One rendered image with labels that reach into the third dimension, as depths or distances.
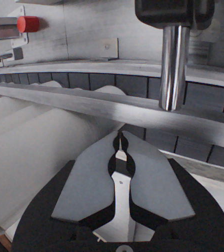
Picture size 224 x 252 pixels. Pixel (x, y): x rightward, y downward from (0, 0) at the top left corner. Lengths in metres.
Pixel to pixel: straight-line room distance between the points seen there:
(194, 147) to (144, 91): 0.08
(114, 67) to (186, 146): 0.12
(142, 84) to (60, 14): 0.20
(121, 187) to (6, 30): 0.40
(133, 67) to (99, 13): 0.11
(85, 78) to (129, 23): 0.09
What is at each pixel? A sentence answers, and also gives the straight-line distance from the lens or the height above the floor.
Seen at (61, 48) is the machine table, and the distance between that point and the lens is 0.30.
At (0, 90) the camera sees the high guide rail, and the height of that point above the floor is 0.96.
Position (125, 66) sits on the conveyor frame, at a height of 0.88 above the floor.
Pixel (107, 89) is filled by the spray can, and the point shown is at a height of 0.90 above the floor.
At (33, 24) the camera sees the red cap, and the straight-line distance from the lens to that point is 0.35.
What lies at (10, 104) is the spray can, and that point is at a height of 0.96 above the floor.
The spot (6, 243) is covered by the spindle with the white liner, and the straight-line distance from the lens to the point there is 0.41.
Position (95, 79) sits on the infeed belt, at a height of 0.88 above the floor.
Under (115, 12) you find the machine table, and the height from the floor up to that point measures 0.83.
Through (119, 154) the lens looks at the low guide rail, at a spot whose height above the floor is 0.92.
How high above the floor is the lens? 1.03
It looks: 48 degrees down
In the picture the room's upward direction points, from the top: 129 degrees counter-clockwise
